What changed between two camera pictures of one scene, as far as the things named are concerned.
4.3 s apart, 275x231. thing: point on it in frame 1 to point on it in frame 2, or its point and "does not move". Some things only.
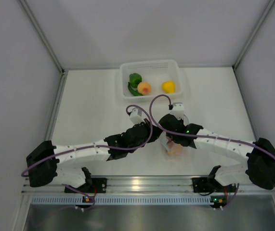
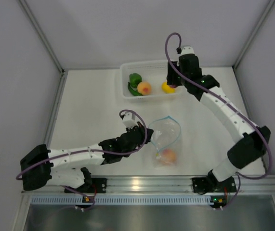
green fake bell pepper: (135, 79) does not move
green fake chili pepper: (133, 92) does not move
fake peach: (144, 88) does not move
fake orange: (176, 148) to (168, 156)
